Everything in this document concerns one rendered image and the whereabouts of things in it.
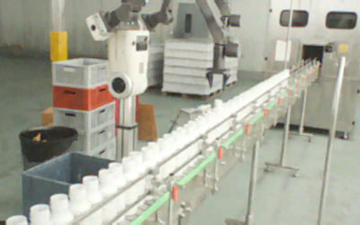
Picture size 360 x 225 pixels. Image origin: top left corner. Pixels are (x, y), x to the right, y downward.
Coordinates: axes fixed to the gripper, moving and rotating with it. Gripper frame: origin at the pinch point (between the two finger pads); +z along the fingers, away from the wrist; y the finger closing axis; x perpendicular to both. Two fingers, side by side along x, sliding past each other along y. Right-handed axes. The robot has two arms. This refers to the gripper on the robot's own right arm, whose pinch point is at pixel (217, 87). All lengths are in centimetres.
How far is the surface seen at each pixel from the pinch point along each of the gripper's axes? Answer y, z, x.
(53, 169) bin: -56, 34, -51
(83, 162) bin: -50, 34, -39
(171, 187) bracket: 13, 20, -79
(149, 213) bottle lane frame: 7, 28, -82
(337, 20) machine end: 29, -41, 436
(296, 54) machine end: -22, 8, 436
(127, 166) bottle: 2, 12, -89
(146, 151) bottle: 2, 10, -77
